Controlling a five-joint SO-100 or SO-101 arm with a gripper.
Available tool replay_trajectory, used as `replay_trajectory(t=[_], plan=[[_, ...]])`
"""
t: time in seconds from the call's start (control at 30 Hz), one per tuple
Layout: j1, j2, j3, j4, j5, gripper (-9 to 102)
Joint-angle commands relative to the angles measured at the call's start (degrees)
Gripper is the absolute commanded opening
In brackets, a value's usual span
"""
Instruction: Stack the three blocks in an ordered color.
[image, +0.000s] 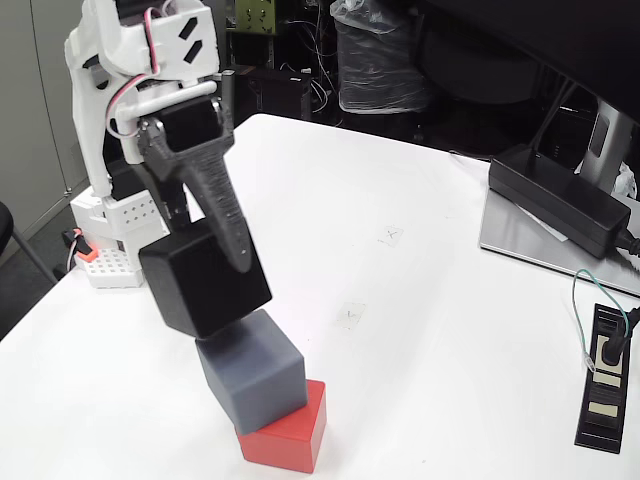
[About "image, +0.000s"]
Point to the crumpled white plastic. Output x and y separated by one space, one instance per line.
627 182

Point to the black chair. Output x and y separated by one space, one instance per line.
4 225

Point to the black power strip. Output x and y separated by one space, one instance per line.
600 430

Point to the red cube block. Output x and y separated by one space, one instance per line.
295 445

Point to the silver monitor stand neck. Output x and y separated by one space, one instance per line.
607 140

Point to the black low box device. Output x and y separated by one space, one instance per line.
280 95

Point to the black cube block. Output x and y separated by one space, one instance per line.
200 290

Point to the black power adapter brick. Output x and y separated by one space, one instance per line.
550 200

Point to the clear tape mark with cross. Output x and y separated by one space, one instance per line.
351 316
391 236

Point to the silver upright device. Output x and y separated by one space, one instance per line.
228 90

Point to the plastic-wrapped black bin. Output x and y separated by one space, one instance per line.
375 65

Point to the silver monitor base plate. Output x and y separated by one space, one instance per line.
510 235

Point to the black monitor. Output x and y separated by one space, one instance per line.
575 40

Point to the green circuit board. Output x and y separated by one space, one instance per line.
255 15

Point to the white paper sheet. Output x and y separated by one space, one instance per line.
547 229

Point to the white perforated table clamp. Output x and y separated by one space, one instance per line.
112 270

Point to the grey cube block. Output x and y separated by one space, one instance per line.
255 375

